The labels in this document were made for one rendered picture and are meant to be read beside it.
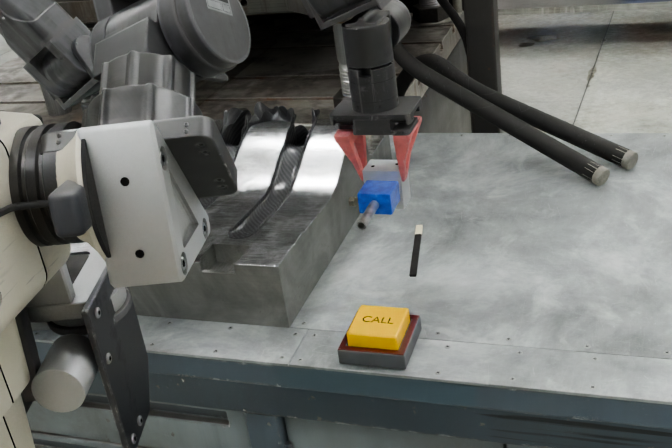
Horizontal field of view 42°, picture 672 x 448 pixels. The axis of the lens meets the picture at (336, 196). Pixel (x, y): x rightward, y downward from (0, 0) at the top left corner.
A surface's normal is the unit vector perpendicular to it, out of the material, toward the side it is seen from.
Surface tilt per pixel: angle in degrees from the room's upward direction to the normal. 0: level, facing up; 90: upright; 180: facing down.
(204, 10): 70
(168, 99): 52
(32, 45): 103
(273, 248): 0
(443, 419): 90
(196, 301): 90
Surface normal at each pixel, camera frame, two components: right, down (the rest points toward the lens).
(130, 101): -0.03, -0.46
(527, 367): -0.13, -0.89
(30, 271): 0.99, -0.10
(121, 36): -0.54, -0.36
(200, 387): -0.31, 0.45
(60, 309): -0.04, 0.44
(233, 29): 0.84, -0.29
